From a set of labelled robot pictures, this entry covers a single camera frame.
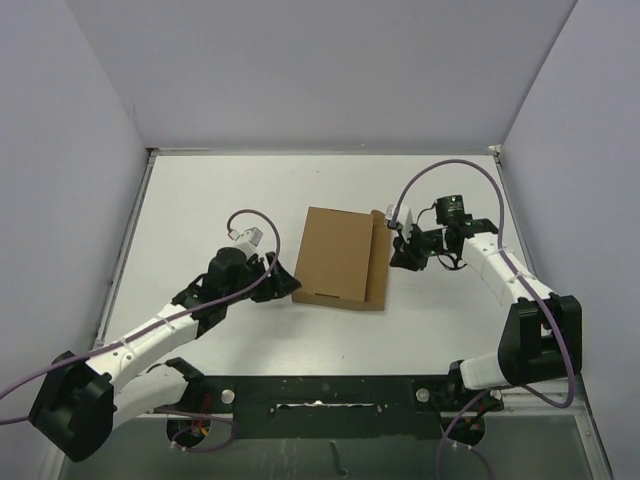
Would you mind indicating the brown cardboard box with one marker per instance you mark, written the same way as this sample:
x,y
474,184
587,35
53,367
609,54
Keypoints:
x,y
343,260

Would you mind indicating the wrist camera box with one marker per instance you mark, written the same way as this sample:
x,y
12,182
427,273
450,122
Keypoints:
x,y
246,241
399,218

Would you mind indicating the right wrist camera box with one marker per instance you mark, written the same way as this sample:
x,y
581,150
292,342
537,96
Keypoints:
x,y
399,218

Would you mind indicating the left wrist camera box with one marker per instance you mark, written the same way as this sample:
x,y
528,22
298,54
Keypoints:
x,y
246,241

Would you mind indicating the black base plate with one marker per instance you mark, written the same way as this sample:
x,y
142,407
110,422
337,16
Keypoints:
x,y
314,407

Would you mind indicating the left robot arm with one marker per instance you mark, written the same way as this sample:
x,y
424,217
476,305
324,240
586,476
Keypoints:
x,y
75,407

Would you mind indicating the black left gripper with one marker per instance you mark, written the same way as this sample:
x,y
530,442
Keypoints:
x,y
277,285

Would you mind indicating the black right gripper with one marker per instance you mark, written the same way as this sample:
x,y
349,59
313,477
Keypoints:
x,y
404,255

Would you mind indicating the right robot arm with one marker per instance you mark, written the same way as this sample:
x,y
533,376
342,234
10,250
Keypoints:
x,y
542,336

